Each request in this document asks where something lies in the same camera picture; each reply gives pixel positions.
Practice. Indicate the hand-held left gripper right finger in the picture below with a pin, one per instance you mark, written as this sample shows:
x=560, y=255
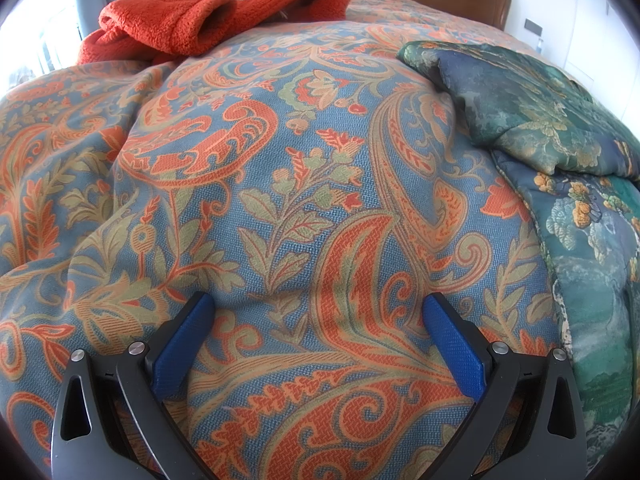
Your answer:
x=455, y=345

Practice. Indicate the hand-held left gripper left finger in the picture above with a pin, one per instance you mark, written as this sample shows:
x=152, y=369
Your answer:
x=182, y=345

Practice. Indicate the green landscape print jacket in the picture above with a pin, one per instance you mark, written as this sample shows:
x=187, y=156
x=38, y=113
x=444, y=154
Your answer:
x=575, y=110

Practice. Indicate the orange blue paisley quilt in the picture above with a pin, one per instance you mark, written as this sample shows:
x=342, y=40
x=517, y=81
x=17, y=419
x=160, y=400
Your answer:
x=300, y=185

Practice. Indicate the orange fleece garment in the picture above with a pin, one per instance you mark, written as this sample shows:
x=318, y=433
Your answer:
x=200, y=10

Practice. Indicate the white wardrobe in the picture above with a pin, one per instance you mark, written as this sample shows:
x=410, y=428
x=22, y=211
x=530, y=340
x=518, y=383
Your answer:
x=600, y=35

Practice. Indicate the grey wall switch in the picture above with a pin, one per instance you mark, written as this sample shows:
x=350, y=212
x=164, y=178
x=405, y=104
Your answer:
x=533, y=25

